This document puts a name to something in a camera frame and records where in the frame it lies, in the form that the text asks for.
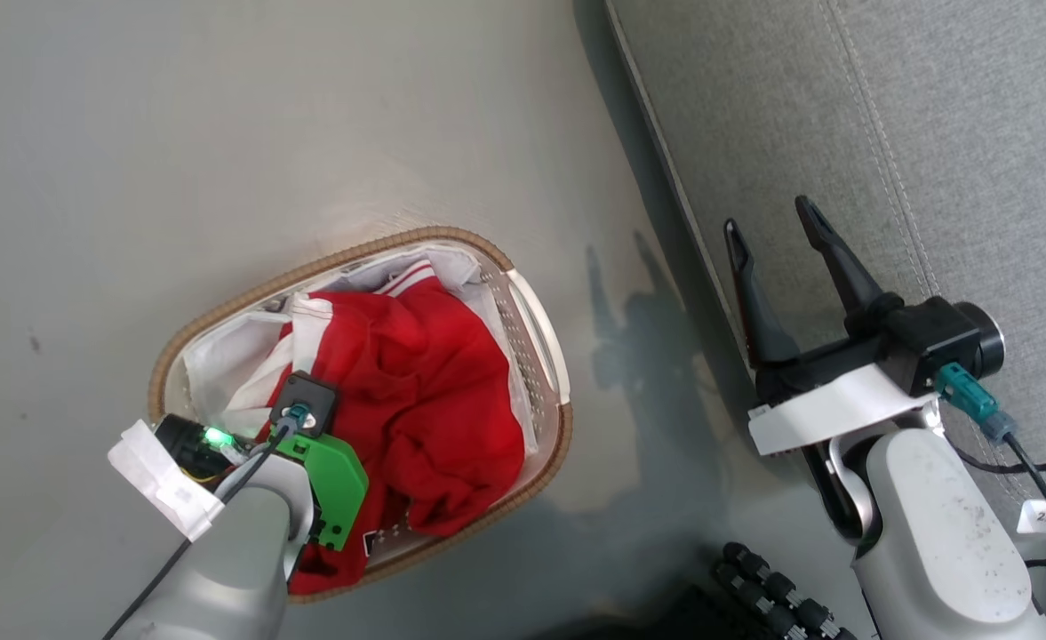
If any grey fabric sofa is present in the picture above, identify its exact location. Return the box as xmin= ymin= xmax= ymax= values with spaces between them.
xmin=605 ymin=0 xmax=1046 ymax=640

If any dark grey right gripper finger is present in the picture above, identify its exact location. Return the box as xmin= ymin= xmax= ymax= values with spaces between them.
xmin=724 ymin=218 xmax=801 ymax=371
xmin=794 ymin=195 xmax=906 ymax=338

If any white basket with brown rim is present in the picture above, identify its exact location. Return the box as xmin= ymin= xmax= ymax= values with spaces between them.
xmin=148 ymin=225 xmax=574 ymax=605

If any white basket liner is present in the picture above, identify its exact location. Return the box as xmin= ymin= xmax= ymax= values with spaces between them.
xmin=183 ymin=243 xmax=543 ymax=463

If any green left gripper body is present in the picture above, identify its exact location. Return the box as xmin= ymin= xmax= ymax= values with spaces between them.
xmin=272 ymin=431 xmax=370 ymax=552

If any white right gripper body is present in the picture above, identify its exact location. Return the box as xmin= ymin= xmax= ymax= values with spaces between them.
xmin=747 ymin=334 xmax=942 ymax=457

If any red garment with white trim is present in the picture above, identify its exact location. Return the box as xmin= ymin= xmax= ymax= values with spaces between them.
xmin=220 ymin=261 xmax=526 ymax=596

